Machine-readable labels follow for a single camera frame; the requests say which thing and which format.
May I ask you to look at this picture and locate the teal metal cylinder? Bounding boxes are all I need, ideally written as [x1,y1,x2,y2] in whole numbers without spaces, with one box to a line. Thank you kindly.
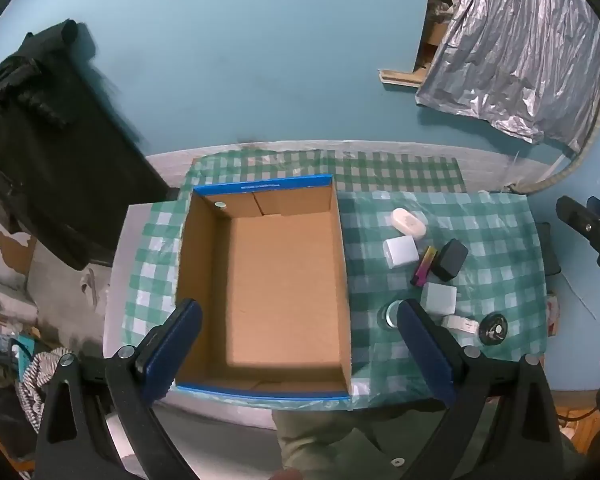
[377,299,406,331]

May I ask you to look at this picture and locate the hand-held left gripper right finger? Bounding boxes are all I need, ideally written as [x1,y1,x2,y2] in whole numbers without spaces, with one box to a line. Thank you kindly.
[396,298,566,480]

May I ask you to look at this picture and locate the cardboard strip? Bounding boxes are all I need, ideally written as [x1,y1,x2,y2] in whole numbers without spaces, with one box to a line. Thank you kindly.
[378,67,431,88]

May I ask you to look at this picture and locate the white rectangular gadget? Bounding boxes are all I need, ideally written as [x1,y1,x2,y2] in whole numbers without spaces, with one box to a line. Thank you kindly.
[441,314,480,335]

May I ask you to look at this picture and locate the black round mini fan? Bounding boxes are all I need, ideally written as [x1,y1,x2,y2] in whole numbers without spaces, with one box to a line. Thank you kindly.
[478,312,509,347]

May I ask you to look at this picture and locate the white oval case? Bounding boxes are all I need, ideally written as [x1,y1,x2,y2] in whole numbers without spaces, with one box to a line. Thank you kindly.
[391,208,427,239]

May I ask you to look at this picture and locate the black-and-white striped cloth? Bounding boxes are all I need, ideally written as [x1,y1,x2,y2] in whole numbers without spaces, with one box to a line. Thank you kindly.
[17,350,61,431]

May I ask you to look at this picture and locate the black square case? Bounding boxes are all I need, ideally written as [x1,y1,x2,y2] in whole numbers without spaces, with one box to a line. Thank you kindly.
[431,239,469,282]

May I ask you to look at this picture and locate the multicoloured lighter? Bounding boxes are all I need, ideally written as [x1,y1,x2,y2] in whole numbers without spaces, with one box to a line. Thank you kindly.
[411,246,438,287]

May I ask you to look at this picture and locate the beige rope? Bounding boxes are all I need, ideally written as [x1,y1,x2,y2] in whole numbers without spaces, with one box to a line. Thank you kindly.
[510,55,600,196]

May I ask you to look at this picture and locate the pale grey cube charger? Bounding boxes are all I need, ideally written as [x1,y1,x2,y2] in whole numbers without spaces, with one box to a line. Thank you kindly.
[422,282,458,320]

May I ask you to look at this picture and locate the white cube charger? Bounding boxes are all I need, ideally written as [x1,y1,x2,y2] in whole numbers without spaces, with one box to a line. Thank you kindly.
[383,236,418,272]

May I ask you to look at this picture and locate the silver foil sheet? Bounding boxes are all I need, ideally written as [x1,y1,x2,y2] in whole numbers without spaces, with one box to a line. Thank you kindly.
[415,0,600,153]

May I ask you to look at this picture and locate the black cloth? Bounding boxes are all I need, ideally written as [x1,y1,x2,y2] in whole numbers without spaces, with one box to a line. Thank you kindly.
[0,20,173,271]

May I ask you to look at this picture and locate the green checkered plastic tablecloth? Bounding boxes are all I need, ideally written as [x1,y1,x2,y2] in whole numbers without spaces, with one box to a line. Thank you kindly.
[122,150,548,401]

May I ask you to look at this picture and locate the blue-rimmed cardboard box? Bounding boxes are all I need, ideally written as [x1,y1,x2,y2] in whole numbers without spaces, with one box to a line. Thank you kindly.
[172,174,353,401]

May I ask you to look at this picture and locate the thin white cord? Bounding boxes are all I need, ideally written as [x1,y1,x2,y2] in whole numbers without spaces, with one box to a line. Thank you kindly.
[560,272,600,333]

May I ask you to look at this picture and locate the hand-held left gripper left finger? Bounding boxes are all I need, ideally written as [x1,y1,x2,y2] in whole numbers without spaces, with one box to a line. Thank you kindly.
[32,298,203,480]

